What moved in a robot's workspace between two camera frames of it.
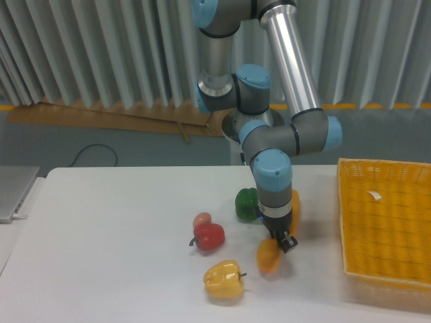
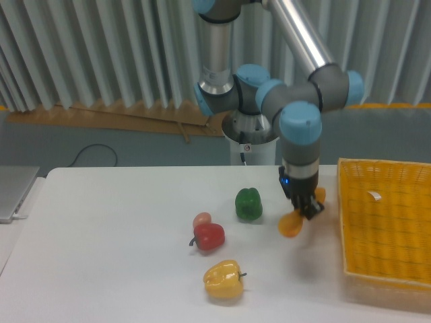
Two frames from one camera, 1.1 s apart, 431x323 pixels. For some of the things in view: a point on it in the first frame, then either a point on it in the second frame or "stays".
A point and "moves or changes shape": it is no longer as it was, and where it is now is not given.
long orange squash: x=269 y=253 moves or changes shape
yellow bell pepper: x=223 y=279 stays
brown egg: x=202 y=218 stays
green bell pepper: x=246 y=203 stays
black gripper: x=282 y=223 → x=297 y=188
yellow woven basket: x=386 y=217 stays
